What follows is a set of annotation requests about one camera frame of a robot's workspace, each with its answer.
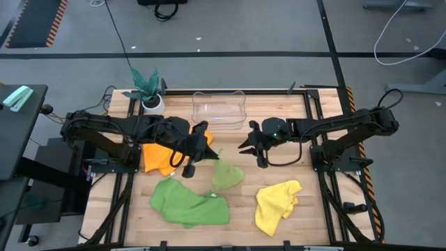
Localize light green microfiber towel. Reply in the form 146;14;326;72
211;149;245;192

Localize artificial plant in white pot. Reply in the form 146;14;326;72
121;67;166;116

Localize thin black hanging cable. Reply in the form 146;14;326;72
103;0;133;69

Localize dark green microfiber towel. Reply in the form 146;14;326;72
150;177;231;229

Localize orange black cable protector strip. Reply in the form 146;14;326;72
344;86;385;244

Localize clear plastic bin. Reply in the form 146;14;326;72
191;90;248;126

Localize black and yellow cable bundle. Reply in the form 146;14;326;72
52;84;118;126

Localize black mat with orange edge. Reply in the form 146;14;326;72
4;0;70;49

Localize black side desk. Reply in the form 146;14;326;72
0;82;49;181

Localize black caster wheel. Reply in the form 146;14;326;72
24;234;40;248

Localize black clamp handle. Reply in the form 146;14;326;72
342;201;369;215

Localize long white floor cable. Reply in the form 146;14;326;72
373;0;446;66

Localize mint green stapler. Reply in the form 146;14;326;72
2;85;35;113

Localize grey desk foot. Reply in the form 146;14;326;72
362;0;436;11
384;66;446;96

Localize black equipment cart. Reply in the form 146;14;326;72
14;136;92;226

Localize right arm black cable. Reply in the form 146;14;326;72
264;134;305;168

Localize orange microfiber towel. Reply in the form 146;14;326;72
141;128;215;178

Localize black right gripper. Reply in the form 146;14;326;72
238;120;270;169

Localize coiled black floor cable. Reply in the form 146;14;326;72
153;2;180;23

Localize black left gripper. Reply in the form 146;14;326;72
181;120;220;179

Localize yellow microfiber towel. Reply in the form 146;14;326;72
254;179;302;238

